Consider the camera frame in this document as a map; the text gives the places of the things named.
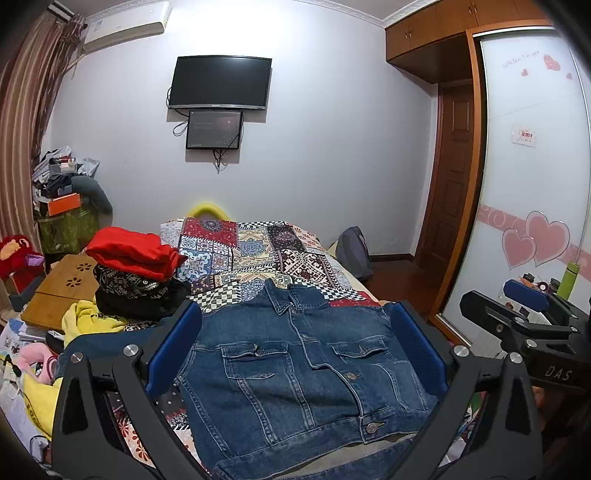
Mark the stack of papers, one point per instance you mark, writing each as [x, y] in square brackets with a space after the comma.
[18, 337]

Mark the pile of assorted clutter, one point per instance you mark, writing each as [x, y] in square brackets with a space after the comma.
[57, 168]

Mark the yellow plastic chair back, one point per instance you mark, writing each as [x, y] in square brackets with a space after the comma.
[207, 208]

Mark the small black wall monitor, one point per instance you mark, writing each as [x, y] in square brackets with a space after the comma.
[214, 129]

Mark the green bottle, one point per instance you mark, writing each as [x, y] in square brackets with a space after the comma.
[569, 279]

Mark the wooden overhead cabinet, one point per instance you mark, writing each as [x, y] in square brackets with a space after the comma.
[429, 41]

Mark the pink plush toy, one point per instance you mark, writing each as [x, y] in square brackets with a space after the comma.
[34, 360]

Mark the orange box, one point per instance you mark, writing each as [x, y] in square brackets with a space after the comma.
[64, 204]

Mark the yellow cloth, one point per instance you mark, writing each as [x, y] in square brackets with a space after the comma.
[39, 401]

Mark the red plush toy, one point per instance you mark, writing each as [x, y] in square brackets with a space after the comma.
[16, 258]

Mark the red white label sticker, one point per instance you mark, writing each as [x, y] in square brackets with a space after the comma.
[525, 136]

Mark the white heart-print wardrobe door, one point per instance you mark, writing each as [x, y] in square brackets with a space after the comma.
[531, 184]

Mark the brown wooden door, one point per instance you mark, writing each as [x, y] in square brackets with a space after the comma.
[450, 184]

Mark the yellow printed garment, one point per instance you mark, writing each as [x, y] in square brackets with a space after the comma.
[87, 321]

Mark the green storage bin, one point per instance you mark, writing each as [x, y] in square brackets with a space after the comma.
[69, 230]

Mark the wooden lap tray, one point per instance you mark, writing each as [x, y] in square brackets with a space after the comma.
[60, 286]

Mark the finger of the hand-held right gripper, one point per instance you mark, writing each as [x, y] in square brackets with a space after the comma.
[489, 311]
[526, 291]

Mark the striped brown curtain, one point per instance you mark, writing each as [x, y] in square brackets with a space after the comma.
[32, 92]

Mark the patchwork patterned bedspread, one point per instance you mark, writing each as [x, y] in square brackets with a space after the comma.
[277, 249]

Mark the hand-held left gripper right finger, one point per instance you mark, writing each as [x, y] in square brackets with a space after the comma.
[415, 344]

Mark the grey backpack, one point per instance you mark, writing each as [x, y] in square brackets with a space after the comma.
[354, 251]

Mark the white air conditioner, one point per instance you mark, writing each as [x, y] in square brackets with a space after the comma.
[129, 25]

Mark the black wall television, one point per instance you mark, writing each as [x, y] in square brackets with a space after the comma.
[219, 82]

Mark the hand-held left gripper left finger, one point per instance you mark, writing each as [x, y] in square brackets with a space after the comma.
[174, 353]

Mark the blue denim jacket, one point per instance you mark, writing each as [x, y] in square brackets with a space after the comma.
[277, 369]

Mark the black patterned cloth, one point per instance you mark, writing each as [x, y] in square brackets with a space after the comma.
[134, 290]

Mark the red folded clothes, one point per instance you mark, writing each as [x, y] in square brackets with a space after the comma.
[134, 249]

